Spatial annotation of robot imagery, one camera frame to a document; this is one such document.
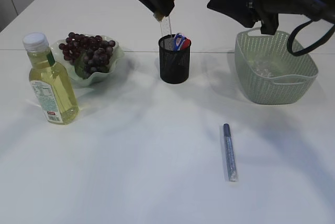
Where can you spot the clear plastic ruler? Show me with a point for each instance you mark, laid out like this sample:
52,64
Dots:
165,26

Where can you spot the pale green wavy plate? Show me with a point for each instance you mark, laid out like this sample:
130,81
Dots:
96,77

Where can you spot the green plastic woven basket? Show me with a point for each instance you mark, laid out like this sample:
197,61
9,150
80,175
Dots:
297,73

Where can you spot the silver glitter pen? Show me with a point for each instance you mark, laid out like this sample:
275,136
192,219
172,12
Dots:
230,154

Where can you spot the red grape bunch with leaf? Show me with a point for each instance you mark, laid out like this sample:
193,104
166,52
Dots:
88,54

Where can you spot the clear plastic sheet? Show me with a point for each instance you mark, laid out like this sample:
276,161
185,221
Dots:
265,68

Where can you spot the black mesh pen cup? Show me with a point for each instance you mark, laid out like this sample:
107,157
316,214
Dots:
173,65

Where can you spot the red glitter pen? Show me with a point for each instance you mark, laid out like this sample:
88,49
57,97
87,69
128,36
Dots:
186,44

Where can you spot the blue scissors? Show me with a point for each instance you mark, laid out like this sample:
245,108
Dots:
178,41

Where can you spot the yellow tea bottle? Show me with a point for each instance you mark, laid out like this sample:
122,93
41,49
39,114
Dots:
50,81

